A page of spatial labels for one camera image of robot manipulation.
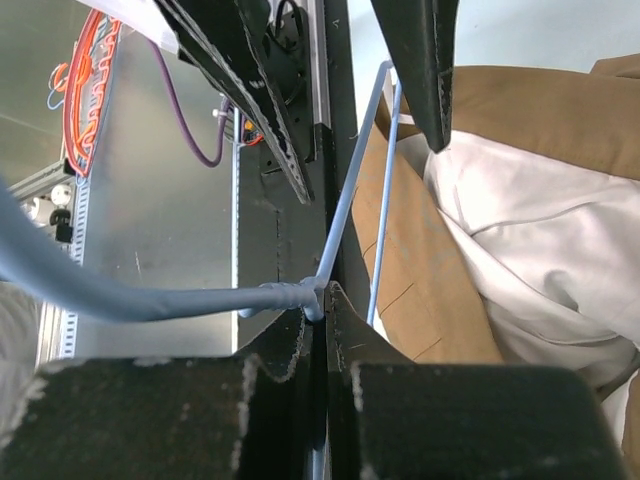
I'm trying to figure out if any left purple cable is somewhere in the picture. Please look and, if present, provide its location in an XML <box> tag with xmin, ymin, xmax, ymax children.
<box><xmin>144</xmin><ymin>39</ymin><xmax>234</xmax><ymax>169</ymax></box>

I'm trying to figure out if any light blue wire hanger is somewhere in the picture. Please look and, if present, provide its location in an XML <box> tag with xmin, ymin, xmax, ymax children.
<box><xmin>1</xmin><ymin>62</ymin><xmax>390</xmax><ymax>479</ymax></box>

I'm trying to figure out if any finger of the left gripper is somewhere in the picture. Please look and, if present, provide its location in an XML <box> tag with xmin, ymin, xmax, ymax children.
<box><xmin>156</xmin><ymin>1</ymin><xmax>313</xmax><ymax>204</ymax></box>
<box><xmin>371</xmin><ymin>0</ymin><xmax>459</xmax><ymax>153</ymax></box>

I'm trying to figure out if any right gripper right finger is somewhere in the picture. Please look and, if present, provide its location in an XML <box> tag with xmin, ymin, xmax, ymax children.
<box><xmin>325</xmin><ymin>283</ymin><xmax>630</xmax><ymax>479</ymax></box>

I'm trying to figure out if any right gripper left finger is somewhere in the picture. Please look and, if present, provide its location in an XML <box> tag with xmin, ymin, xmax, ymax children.
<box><xmin>1</xmin><ymin>311</ymin><xmax>313</xmax><ymax>479</ymax></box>

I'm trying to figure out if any white slotted cable duct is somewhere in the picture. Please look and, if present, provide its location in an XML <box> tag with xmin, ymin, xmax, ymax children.
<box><xmin>34</xmin><ymin>64</ymin><xmax>119</xmax><ymax>361</ymax></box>

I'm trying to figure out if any orange wire bundle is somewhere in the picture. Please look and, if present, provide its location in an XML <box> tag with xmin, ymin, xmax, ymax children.
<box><xmin>49</xmin><ymin>7</ymin><xmax>124</xmax><ymax>179</ymax></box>

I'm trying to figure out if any tan cloth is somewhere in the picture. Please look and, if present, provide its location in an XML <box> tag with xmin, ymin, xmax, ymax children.
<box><xmin>351</xmin><ymin>55</ymin><xmax>639</xmax><ymax>478</ymax></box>

